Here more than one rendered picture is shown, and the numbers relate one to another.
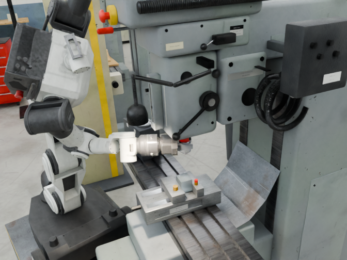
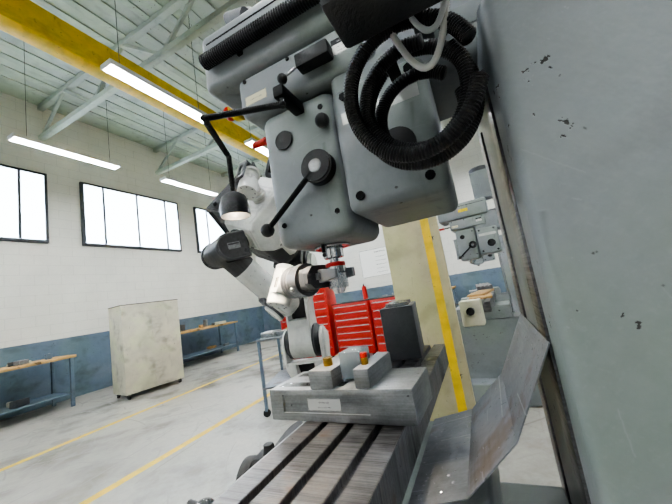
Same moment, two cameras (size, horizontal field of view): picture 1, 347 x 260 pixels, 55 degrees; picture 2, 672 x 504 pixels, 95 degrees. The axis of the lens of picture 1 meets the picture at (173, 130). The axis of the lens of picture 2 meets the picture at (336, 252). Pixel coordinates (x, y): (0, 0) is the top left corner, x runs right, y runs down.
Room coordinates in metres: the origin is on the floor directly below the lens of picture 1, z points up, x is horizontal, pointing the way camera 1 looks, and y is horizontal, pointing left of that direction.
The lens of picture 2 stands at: (0.67, -0.57, 1.20)
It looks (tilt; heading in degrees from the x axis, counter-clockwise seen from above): 8 degrees up; 46
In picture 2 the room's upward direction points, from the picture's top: 9 degrees counter-clockwise
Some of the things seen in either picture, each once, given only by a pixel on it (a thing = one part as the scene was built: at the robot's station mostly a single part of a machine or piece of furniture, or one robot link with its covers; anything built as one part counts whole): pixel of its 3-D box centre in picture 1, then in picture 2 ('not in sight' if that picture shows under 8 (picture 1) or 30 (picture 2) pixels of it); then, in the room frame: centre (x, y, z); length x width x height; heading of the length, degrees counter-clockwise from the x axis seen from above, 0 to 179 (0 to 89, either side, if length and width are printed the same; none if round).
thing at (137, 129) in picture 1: (141, 135); (402, 326); (1.69, 0.18, 1.03); 0.22 x 0.12 x 0.20; 30
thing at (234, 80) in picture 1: (227, 81); (399, 156); (1.24, -0.22, 1.47); 0.24 x 0.19 x 0.26; 22
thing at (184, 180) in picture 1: (184, 182); (355, 362); (1.19, -0.03, 1.03); 0.06 x 0.05 x 0.06; 20
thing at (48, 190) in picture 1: (65, 195); not in sight; (1.63, 0.68, 0.68); 0.21 x 0.20 x 0.13; 36
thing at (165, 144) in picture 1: (162, 145); (312, 279); (1.17, 0.05, 1.24); 0.13 x 0.12 x 0.10; 1
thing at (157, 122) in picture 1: (155, 101); not in sight; (1.13, 0.06, 1.45); 0.04 x 0.04 x 0.21; 22
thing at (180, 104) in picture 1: (183, 90); (323, 181); (1.17, -0.05, 1.47); 0.21 x 0.19 x 0.32; 22
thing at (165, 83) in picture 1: (154, 81); (216, 138); (0.96, 0.05, 1.58); 0.17 x 0.01 x 0.01; 50
